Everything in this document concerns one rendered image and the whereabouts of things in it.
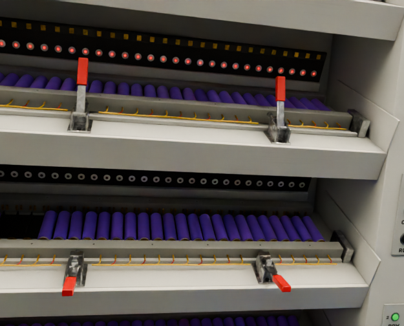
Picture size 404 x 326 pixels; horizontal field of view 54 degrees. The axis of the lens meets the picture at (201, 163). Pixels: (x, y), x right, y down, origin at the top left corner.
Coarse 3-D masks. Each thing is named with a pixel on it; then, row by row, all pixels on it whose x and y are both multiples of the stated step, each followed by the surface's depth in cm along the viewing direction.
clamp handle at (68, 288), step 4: (72, 264) 52; (76, 264) 52; (72, 268) 52; (76, 268) 52; (72, 272) 50; (76, 272) 50; (68, 276) 49; (72, 276) 49; (76, 276) 50; (68, 280) 48; (72, 280) 48; (64, 284) 47; (68, 284) 47; (72, 284) 47; (64, 288) 46; (68, 288) 46; (72, 288) 46; (64, 292) 45; (68, 292) 45; (72, 292) 46
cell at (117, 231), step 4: (116, 212) 64; (112, 216) 64; (116, 216) 63; (120, 216) 63; (112, 220) 63; (116, 220) 62; (120, 220) 62; (112, 224) 62; (116, 224) 61; (120, 224) 62; (112, 228) 61; (116, 228) 60; (120, 228) 61; (112, 232) 60; (116, 232) 60; (120, 232) 60; (112, 236) 59; (116, 236) 59; (120, 236) 59
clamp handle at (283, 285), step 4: (268, 264) 57; (268, 268) 56; (272, 268) 56; (268, 272) 56; (272, 272) 55; (276, 272) 55; (272, 276) 54; (276, 276) 53; (280, 276) 53; (276, 280) 53; (280, 280) 52; (284, 280) 52; (276, 284) 52; (280, 284) 51; (284, 284) 51; (288, 284) 51; (280, 288) 51; (284, 288) 51; (288, 288) 51
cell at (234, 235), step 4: (224, 216) 68; (228, 216) 67; (232, 216) 68; (224, 220) 67; (228, 220) 66; (232, 220) 66; (224, 224) 67; (228, 224) 65; (232, 224) 65; (228, 228) 65; (232, 228) 64; (236, 228) 65; (228, 232) 64; (232, 232) 64; (236, 232) 64; (228, 236) 64; (232, 236) 63; (236, 236) 63; (232, 240) 62; (240, 240) 63
